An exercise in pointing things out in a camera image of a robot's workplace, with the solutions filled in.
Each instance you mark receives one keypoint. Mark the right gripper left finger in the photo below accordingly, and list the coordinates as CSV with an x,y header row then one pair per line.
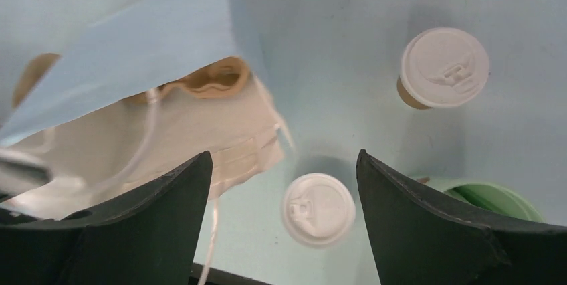
x,y
145,236

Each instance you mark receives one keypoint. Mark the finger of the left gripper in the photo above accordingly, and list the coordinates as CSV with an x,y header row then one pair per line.
x,y
21,172

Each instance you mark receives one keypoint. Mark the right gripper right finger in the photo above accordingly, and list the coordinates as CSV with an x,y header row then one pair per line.
x,y
419,235

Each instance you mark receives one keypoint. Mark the stack of white lids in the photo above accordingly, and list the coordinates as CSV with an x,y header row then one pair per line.
x,y
317,210

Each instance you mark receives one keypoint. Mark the white coffee cup lid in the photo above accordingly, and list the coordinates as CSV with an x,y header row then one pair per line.
x,y
444,67

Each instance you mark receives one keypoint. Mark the light blue paper bag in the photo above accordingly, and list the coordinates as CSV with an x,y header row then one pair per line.
x,y
96,119

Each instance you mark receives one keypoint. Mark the green cylindrical container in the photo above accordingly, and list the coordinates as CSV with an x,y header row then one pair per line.
x,y
486,195

